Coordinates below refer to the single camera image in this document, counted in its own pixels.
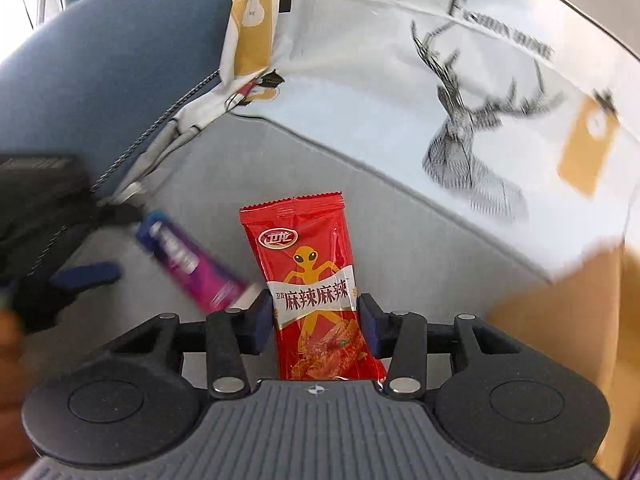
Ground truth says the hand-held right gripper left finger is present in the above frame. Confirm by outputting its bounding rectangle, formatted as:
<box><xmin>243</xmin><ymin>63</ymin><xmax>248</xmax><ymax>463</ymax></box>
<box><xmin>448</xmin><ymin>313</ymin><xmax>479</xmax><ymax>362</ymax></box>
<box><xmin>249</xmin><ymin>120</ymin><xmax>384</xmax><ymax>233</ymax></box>
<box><xmin>102</xmin><ymin>291</ymin><xmax>274</xmax><ymax>401</ymax></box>

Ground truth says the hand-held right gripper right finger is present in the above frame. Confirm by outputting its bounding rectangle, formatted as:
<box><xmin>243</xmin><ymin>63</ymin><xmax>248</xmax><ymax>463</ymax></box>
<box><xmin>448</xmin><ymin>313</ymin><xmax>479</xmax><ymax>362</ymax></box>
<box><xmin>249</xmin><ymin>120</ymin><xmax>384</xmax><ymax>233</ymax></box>
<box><xmin>358</xmin><ymin>292</ymin><xmax>532</xmax><ymax>397</ymax></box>

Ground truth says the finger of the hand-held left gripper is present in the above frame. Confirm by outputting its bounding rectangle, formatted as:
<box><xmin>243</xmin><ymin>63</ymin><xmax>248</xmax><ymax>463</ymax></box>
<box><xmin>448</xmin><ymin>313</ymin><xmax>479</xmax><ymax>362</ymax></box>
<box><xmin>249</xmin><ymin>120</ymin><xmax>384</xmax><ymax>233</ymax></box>
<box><xmin>7</xmin><ymin>260</ymin><xmax>122</xmax><ymax>333</ymax></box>
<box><xmin>90</xmin><ymin>191</ymin><xmax>153</xmax><ymax>228</ymax></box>

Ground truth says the red spicy snack packet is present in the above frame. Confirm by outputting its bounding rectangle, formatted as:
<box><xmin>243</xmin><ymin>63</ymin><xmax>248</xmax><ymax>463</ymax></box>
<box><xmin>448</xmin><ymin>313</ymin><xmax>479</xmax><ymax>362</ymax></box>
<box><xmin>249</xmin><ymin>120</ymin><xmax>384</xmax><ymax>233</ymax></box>
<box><xmin>238</xmin><ymin>190</ymin><xmax>390</xmax><ymax>387</ymax></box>

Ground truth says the purple candy packet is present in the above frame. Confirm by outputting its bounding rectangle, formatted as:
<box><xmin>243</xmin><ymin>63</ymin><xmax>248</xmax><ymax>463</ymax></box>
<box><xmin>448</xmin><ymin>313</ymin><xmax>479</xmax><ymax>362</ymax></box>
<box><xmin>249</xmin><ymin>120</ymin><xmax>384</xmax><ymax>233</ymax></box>
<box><xmin>135</xmin><ymin>209</ymin><xmax>252</xmax><ymax>315</ymax></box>

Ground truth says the cardboard box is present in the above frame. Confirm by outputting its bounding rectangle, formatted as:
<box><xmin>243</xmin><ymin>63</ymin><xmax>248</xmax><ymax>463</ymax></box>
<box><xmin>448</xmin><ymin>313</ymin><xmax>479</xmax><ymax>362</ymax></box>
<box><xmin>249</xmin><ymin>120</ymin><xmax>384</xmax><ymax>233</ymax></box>
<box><xmin>486</xmin><ymin>246</ymin><xmax>640</xmax><ymax>463</ymax></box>

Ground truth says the deer printed blanket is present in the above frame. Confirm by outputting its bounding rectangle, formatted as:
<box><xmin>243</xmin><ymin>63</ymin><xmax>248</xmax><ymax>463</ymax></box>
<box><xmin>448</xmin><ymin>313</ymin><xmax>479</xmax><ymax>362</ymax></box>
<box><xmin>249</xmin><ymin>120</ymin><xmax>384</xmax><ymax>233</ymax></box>
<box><xmin>112</xmin><ymin>0</ymin><xmax>640</xmax><ymax>301</ymax></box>

